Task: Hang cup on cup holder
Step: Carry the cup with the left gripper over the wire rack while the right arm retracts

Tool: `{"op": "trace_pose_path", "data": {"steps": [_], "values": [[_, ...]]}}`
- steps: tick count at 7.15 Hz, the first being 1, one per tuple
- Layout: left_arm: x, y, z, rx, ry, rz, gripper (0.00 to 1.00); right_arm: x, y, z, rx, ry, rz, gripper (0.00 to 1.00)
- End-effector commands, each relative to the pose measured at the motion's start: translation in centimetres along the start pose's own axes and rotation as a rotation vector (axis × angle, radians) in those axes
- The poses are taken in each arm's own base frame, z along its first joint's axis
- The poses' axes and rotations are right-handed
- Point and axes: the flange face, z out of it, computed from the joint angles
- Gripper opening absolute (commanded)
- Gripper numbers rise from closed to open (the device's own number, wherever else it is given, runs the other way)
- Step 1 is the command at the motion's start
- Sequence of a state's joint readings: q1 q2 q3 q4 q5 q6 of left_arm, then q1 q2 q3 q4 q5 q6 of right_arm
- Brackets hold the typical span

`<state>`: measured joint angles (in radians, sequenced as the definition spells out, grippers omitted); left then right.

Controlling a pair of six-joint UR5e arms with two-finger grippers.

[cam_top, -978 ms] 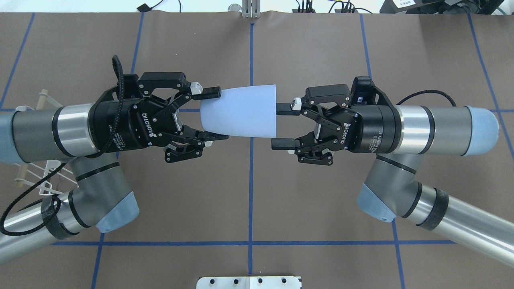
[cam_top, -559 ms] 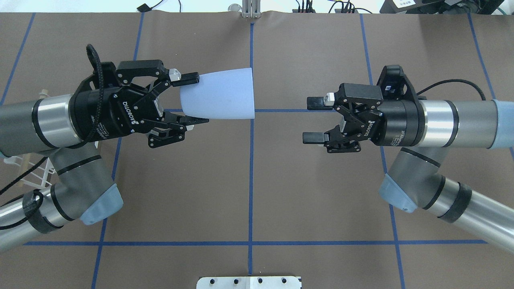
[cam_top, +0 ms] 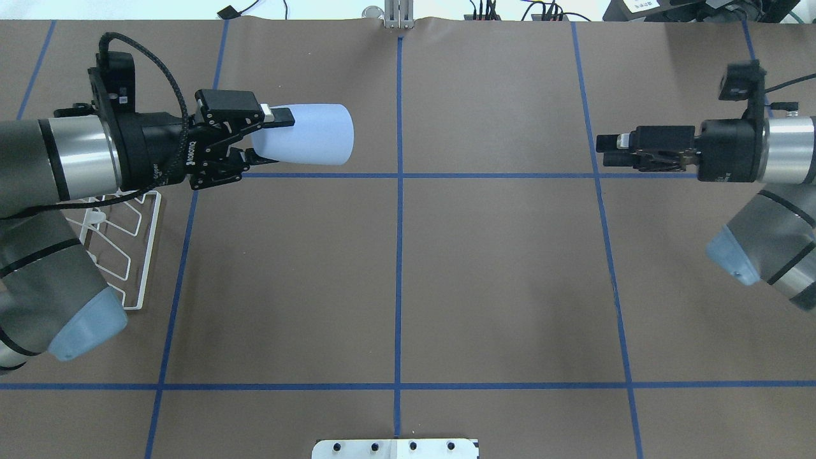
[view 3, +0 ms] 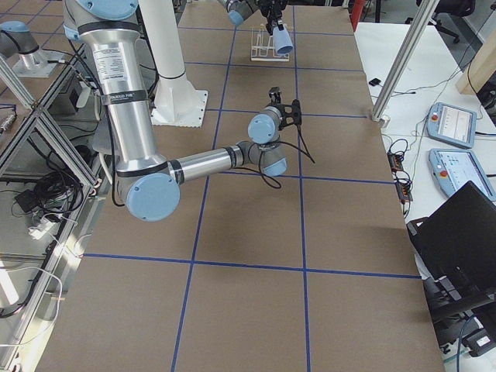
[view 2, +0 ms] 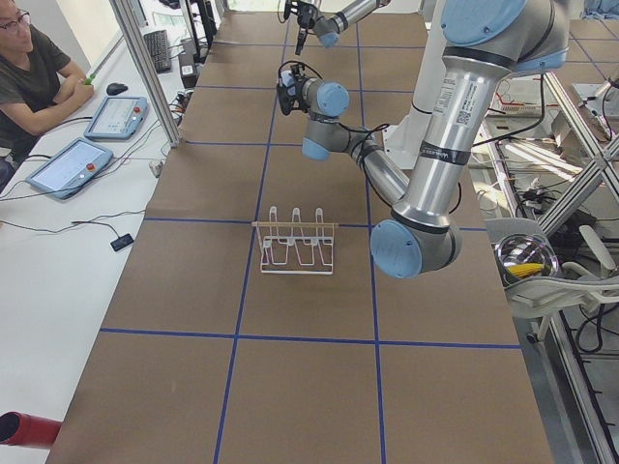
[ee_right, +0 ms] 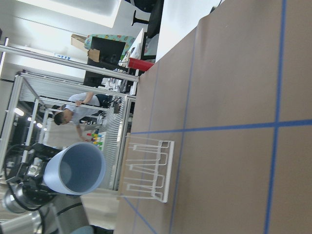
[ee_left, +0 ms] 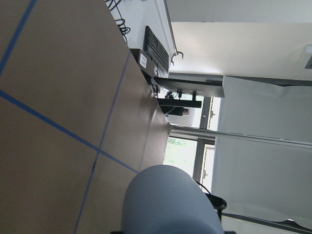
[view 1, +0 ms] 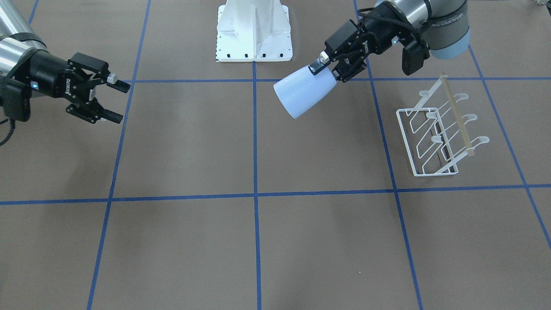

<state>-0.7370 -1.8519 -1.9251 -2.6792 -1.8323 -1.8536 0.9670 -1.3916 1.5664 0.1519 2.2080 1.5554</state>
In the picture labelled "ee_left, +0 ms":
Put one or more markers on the black laptop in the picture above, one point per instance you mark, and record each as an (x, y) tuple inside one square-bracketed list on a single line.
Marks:
[(211, 88)]

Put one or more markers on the white tent frame panels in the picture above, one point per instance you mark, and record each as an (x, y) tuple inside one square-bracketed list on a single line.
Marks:
[(244, 40)]

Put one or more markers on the blue plastic cup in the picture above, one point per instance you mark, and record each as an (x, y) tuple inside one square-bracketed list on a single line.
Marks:
[(164, 199)]

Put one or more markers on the brown paper table cover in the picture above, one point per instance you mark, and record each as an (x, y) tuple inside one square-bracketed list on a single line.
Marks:
[(77, 118)]

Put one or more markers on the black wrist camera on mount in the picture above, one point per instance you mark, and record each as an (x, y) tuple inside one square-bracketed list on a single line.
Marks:
[(217, 202)]

